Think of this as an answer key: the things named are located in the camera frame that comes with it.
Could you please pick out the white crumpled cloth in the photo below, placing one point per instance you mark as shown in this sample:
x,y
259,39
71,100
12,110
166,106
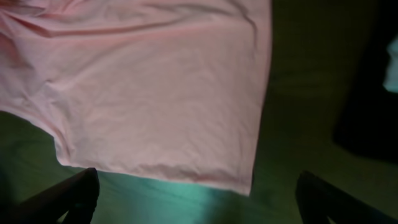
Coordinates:
x,y
391,78

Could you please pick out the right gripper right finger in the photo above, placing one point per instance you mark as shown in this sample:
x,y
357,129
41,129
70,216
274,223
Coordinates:
x,y
320,203

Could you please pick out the pink printed t-shirt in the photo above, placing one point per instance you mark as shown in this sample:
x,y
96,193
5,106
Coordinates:
x,y
167,90

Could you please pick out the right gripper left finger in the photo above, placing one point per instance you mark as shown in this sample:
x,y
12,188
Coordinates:
x,y
75,199

